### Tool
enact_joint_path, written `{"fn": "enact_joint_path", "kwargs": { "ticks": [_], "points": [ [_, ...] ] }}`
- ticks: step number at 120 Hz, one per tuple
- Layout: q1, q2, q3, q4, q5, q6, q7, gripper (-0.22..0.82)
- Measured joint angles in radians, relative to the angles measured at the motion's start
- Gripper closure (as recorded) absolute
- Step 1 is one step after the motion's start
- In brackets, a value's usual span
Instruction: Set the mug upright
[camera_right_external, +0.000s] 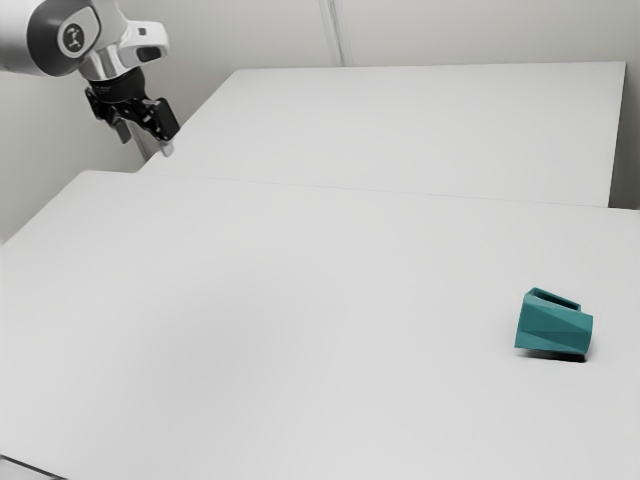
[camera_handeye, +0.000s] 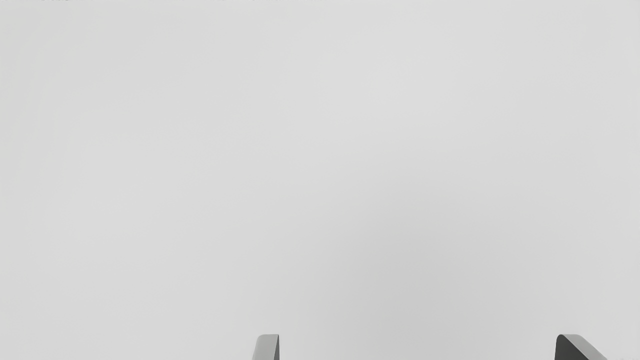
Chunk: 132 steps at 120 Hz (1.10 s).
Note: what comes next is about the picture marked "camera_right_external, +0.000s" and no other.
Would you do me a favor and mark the teal faceted mug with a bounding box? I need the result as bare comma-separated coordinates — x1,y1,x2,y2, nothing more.
513,286,595,358

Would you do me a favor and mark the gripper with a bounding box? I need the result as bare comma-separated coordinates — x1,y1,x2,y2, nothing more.
83,69,181,158

